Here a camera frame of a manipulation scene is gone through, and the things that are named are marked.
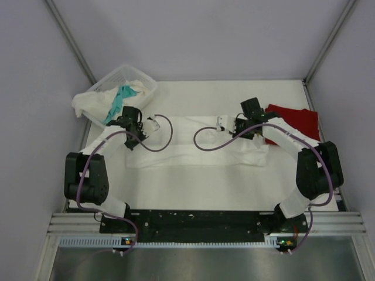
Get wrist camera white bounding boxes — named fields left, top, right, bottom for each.
left=142, top=117, right=160, bottom=136
left=216, top=115, right=236, bottom=133

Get grey slotted cable duct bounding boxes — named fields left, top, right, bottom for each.
left=59, top=236, right=279, bottom=249

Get cream cloth in basket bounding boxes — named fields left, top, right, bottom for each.
left=72, top=80, right=150, bottom=123

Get teal cloth in basket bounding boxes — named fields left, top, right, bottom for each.
left=103, top=85, right=138, bottom=124

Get red folded t-shirt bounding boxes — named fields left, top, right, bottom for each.
left=265, top=104, right=321, bottom=141

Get white peace flower t-shirt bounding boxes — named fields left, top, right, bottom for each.
left=126, top=116, right=270, bottom=169

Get white plastic basket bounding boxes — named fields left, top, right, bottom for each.
left=72, top=64, right=158, bottom=127

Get aluminium frame rail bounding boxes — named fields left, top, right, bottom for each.
left=47, top=211, right=367, bottom=237

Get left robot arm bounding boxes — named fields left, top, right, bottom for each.
left=64, top=106, right=160, bottom=232

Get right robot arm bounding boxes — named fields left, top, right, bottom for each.
left=233, top=98, right=343, bottom=232

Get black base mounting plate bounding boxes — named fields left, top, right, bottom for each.
left=100, top=209, right=308, bottom=244

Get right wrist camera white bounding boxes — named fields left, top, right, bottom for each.
left=216, top=115, right=236, bottom=133

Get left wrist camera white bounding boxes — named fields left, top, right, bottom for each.
left=142, top=117, right=160, bottom=136

